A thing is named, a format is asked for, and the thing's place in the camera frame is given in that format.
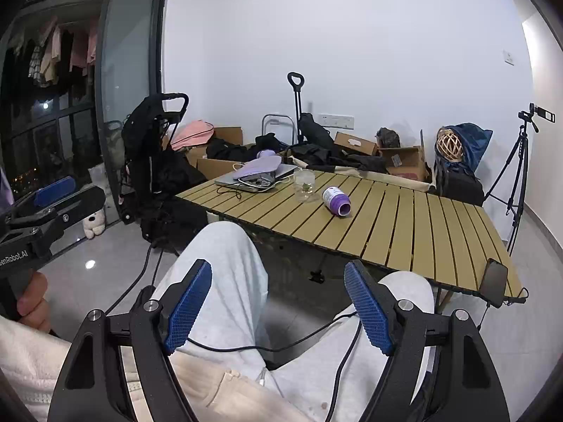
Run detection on lilac pouch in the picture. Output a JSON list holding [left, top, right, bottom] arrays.
[[232, 149, 283, 181]]

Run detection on wall socket strip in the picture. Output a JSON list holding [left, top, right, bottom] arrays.
[[317, 114, 355, 129]]

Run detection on person's left hand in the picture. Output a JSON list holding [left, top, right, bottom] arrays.
[[16, 271, 52, 334]]

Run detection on open cardboard box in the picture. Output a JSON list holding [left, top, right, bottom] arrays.
[[185, 126, 256, 181]]

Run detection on white metal frame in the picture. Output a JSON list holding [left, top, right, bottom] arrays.
[[261, 113, 296, 146]]

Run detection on black trolley handle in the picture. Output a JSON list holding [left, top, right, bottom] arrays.
[[287, 71, 306, 145]]

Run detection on grey cloth bundle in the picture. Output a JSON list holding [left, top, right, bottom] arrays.
[[376, 127, 402, 149]]

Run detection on white cable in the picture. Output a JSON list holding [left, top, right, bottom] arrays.
[[220, 162, 296, 200]]

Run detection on person's left forearm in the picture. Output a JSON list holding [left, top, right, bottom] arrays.
[[0, 315, 77, 422]]

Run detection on pink bag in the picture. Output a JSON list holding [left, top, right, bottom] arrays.
[[169, 120, 215, 151]]

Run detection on silver laptop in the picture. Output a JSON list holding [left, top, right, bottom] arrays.
[[215, 164, 297, 193]]

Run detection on hanging clothes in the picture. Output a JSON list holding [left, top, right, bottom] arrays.
[[4, 15, 100, 89]]

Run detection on purple bottle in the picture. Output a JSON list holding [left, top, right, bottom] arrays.
[[322, 187, 353, 218]]

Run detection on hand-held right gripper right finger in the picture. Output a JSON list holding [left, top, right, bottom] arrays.
[[343, 259, 511, 422]]

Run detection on black camera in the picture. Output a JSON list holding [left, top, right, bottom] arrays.
[[517, 102, 559, 133]]

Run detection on pile of black clothes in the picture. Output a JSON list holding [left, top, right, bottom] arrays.
[[206, 112, 388, 172]]

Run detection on black backpack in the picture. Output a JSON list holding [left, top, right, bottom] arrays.
[[433, 156, 485, 206]]

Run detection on blue bag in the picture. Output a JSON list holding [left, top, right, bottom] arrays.
[[440, 123, 493, 172]]

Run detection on black smartphone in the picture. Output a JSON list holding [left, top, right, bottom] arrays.
[[477, 258, 510, 308]]

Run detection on sliding glass door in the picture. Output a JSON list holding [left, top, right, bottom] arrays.
[[94, 0, 168, 225]]

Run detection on cardboard box with red label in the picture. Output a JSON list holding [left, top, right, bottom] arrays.
[[379, 145, 429, 183]]

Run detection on person's grey trouser legs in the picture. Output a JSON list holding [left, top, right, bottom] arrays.
[[147, 222, 436, 422]]

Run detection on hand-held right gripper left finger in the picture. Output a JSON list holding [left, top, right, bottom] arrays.
[[48, 258, 213, 422]]

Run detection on cream hoodie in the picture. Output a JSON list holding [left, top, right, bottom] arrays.
[[119, 345, 317, 422]]

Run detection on black stroller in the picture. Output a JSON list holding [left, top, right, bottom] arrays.
[[118, 92, 207, 247]]

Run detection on black tripod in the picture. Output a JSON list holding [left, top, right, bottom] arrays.
[[483, 112, 539, 253]]

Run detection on clear glass jar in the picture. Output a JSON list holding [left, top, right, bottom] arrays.
[[292, 168, 318, 204]]

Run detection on woven rattan ball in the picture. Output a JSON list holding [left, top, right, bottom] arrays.
[[436, 127, 465, 164]]

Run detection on white plush toy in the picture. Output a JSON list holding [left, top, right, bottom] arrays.
[[83, 209, 106, 240]]

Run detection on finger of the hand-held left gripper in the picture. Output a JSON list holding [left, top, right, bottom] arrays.
[[9, 176, 76, 223], [42, 184, 107, 240]]

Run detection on black cable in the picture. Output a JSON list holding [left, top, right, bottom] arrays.
[[324, 336, 363, 422], [187, 310, 359, 354], [105, 242, 177, 317]]

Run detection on cardboard box with white label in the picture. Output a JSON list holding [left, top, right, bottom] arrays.
[[333, 131, 379, 156]]

